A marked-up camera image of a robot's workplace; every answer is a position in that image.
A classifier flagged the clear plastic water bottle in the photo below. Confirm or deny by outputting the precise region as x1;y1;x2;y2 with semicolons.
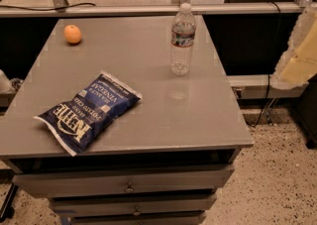
170;3;196;76

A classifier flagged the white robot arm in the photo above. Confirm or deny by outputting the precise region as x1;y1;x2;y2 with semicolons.
270;4;317;90

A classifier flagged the blue Kettle chips bag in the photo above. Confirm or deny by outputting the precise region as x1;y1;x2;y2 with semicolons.
35;71;142;157

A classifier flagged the grey drawer cabinet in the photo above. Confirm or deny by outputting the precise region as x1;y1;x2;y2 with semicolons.
0;15;255;225

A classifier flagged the orange fruit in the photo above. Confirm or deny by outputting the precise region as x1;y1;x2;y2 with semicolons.
63;25;81;44

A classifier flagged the middle grey drawer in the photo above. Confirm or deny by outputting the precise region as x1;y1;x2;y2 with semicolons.
50;192;216;217

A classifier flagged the grey drawer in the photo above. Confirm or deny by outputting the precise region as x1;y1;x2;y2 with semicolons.
71;211;206;225
13;165;234;198
50;192;216;217

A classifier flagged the bottom grey drawer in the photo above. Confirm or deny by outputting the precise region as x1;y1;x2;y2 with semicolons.
71;211;206;225

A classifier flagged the top grey drawer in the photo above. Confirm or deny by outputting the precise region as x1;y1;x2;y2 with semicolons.
13;165;234;198

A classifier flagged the white object at left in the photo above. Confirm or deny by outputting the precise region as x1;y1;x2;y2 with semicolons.
0;69;12;93

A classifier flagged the black cable on ledge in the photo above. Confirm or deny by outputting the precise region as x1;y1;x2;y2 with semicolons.
0;2;97;12

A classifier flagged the black hanging cable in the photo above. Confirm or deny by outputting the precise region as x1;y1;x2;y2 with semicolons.
245;1;282;128

